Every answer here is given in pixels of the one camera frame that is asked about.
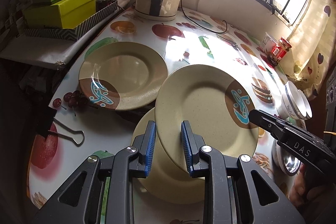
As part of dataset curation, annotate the beige plate with blue motif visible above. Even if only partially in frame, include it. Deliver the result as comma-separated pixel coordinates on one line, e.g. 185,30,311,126
155,65,259,171

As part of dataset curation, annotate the lime yellow box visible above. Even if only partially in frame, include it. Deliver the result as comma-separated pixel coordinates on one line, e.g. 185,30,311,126
23,0,96,28

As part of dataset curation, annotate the stainless steel bowl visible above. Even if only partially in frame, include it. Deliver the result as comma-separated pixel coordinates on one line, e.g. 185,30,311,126
272,140,301,176

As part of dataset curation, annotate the black white patterned tray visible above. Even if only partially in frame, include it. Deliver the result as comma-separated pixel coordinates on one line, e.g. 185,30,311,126
25,0,118,42

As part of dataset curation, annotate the black binder clip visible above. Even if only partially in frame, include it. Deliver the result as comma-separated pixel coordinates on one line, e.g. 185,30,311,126
36,106,85,147

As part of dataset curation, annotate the clear plastic tub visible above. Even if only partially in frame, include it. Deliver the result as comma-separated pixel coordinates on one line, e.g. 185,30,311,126
260,32,277,54

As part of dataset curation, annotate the heart patterned curtain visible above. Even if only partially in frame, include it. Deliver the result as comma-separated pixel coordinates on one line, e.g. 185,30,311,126
280,0,335,100

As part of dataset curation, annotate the red chili sauce jar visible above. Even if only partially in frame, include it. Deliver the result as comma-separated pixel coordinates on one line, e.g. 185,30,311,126
268,37,291,67

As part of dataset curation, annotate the white bowl with blue stripe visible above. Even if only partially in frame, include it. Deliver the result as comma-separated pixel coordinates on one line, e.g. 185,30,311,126
277,81,307,120

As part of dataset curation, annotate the black kettle power cable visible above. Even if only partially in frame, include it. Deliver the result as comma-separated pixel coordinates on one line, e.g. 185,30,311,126
179,0,228,35

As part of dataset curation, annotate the person's right hand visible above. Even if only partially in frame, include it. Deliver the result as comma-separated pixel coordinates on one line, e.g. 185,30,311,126
288,164,334,207

